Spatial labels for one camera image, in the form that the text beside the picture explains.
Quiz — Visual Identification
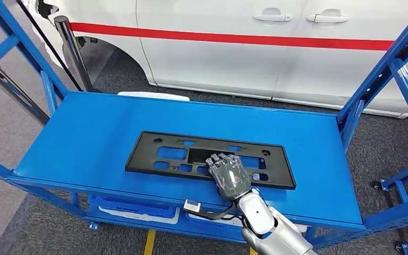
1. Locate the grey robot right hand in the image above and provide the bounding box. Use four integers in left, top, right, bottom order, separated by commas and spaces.
206, 153, 252, 202

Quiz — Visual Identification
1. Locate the black plastic plate bracket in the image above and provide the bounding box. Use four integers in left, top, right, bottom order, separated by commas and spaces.
124, 131, 298, 191

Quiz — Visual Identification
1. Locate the blue metal shelf rack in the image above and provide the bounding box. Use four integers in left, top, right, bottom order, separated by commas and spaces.
0, 0, 408, 255

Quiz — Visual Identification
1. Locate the yellow floor tape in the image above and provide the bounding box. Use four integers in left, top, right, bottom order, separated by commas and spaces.
143, 229, 258, 255

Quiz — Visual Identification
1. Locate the white plastic panel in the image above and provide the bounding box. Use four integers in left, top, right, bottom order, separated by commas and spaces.
117, 91, 191, 102

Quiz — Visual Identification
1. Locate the white car body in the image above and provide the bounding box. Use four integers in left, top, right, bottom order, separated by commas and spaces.
28, 0, 408, 118

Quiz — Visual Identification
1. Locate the red barrier belt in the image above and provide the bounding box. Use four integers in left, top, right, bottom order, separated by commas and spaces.
69, 21, 408, 53

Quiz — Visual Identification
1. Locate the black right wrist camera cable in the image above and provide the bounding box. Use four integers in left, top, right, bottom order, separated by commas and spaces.
195, 202, 238, 222

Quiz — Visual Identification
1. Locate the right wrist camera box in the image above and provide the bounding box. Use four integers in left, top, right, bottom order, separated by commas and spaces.
183, 199, 202, 214

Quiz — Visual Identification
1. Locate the white car door handle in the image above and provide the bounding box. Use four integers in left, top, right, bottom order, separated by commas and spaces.
252, 7, 293, 22
306, 9, 350, 24

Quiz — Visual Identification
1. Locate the blue wheeled cart frame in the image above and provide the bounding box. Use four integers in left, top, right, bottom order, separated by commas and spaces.
372, 160, 408, 255

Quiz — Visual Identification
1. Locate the chrome stanchion post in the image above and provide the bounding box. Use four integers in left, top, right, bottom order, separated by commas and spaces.
53, 15, 94, 93
0, 54, 50, 125

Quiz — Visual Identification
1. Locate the thin black strap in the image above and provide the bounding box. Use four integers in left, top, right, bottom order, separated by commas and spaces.
15, 0, 83, 91

